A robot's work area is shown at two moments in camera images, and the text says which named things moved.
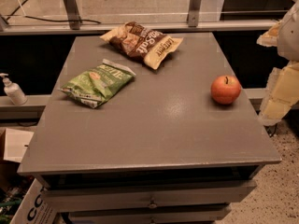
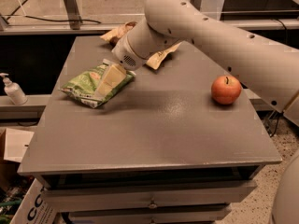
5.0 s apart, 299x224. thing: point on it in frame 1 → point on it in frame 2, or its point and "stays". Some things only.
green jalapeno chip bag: [93, 88] stays
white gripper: [290, 36] → [123, 54]
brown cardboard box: [12, 144] stays
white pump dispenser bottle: [13, 91] stays
